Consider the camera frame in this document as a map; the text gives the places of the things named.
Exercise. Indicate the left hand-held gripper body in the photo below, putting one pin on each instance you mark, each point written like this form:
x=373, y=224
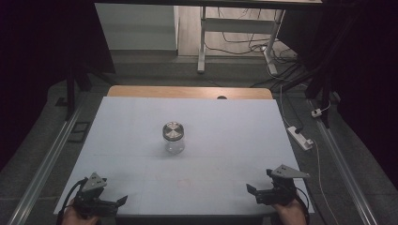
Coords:
x=93, y=182

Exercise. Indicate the person's right hand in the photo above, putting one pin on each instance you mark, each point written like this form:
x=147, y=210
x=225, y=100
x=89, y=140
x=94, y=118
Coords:
x=291, y=214

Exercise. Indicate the round metal dish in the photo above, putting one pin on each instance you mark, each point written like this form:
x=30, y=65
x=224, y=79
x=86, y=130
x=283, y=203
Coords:
x=173, y=131

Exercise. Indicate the person's left hand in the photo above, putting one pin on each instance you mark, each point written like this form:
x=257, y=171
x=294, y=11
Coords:
x=72, y=218

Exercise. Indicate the wooden table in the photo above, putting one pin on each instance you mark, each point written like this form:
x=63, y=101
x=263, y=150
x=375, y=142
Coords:
x=175, y=92

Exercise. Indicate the white desk frame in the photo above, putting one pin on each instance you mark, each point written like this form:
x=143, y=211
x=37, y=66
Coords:
x=237, y=25

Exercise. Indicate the white power strip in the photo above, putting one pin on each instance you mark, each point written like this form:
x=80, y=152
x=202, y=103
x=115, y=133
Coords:
x=299, y=137

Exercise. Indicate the black rectangular floor frame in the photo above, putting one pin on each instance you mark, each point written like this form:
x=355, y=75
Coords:
x=79, y=132

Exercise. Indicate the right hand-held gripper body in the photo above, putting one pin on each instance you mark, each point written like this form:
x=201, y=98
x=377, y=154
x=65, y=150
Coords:
x=281, y=187

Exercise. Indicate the aluminium floor rail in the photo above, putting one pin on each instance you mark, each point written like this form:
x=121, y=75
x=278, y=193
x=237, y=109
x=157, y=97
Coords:
x=347, y=175
x=43, y=170

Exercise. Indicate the black metal stand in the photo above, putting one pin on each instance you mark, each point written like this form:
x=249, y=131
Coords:
x=70, y=93
x=322, y=90

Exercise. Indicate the small white adapter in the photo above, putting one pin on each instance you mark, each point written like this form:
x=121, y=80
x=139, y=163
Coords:
x=316, y=112

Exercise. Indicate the clear glass jar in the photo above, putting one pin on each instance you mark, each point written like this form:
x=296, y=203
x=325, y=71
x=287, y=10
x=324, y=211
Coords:
x=174, y=144

